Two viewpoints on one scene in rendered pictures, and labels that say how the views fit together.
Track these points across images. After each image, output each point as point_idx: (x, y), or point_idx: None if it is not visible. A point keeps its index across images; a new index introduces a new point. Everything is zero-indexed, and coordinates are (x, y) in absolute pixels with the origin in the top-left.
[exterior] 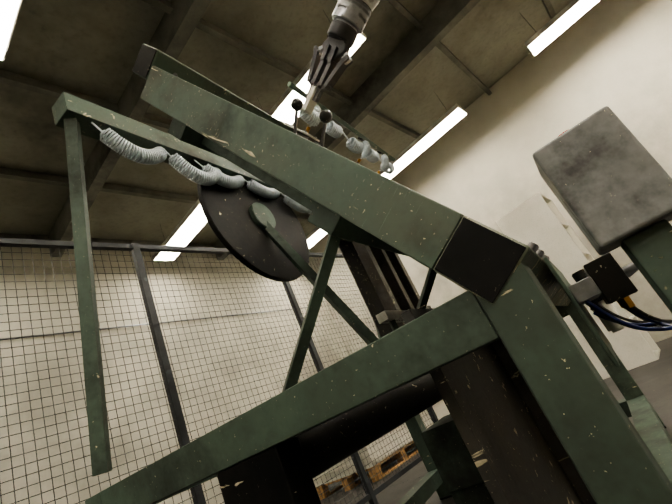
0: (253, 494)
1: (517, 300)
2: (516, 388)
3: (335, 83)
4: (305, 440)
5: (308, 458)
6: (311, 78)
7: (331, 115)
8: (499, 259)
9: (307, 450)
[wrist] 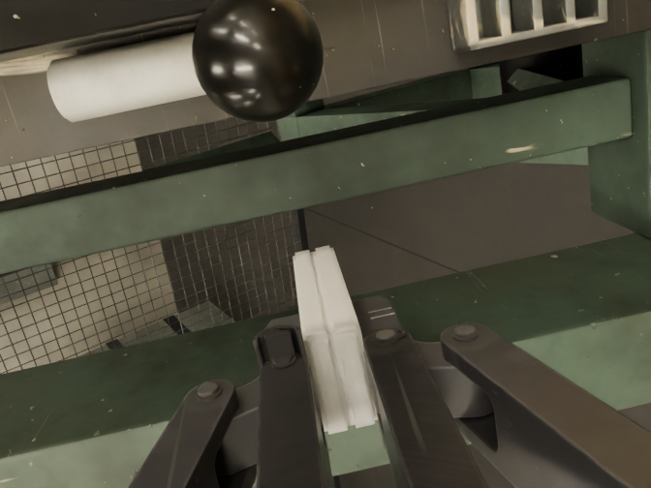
0: None
1: None
2: None
3: (543, 369)
4: (564, 50)
5: (580, 55)
6: (247, 472)
7: (318, 43)
8: None
9: (575, 54)
